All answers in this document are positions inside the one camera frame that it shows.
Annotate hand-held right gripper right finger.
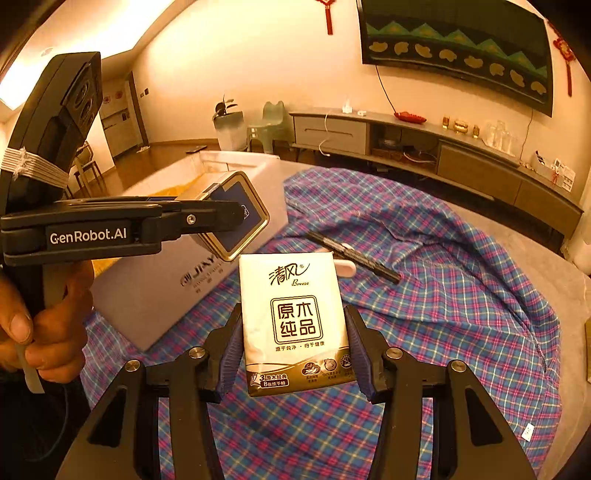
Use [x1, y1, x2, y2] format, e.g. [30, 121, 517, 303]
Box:
[344, 305, 539, 480]

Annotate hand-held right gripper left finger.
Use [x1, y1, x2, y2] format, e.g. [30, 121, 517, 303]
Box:
[55, 302, 245, 480]

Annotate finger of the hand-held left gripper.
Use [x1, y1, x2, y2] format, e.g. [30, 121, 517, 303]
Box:
[159, 199, 246, 246]

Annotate square metal tin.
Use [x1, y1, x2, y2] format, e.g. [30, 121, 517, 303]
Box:
[178, 171, 270, 263]

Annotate white gold tissue pack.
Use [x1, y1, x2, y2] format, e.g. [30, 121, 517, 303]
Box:
[239, 251, 358, 398]

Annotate white storage box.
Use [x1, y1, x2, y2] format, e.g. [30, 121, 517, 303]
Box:
[92, 150, 289, 352]

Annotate person's left hand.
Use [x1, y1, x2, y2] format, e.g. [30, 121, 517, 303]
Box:
[0, 261, 95, 384]

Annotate white elastic band wrap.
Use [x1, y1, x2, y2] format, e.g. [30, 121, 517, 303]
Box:
[0, 148, 70, 188]

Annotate wooden chair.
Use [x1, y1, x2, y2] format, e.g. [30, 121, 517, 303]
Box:
[69, 141, 107, 195]

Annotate potted plant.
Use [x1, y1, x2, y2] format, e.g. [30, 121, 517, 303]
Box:
[212, 95, 245, 153]

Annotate blue plaid cloth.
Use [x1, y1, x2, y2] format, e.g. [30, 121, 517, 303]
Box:
[85, 167, 561, 480]

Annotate black marker pen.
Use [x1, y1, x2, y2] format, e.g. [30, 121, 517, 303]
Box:
[305, 231, 402, 283]

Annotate green plastic chair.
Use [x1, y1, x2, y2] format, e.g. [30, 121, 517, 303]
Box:
[247, 100, 291, 153]

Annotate grey bed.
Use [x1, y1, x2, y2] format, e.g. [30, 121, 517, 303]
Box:
[277, 157, 591, 480]

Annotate grey tv cabinet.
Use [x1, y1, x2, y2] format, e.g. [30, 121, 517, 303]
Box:
[288, 108, 583, 252]

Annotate red knot ornament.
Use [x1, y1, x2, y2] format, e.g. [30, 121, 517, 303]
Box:
[316, 0, 340, 35]
[551, 21, 578, 97]

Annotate golden ornaments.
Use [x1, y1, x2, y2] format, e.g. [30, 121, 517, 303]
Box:
[441, 115, 483, 137]

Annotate group of clear glasses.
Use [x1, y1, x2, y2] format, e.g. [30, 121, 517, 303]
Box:
[482, 121, 520, 155]

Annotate white boxes on cabinet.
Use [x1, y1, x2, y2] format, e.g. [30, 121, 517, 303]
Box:
[531, 150, 577, 190]

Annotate television cable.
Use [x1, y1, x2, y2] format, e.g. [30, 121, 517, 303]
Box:
[375, 65, 399, 114]

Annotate wall television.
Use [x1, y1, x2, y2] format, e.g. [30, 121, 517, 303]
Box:
[356, 0, 554, 117]

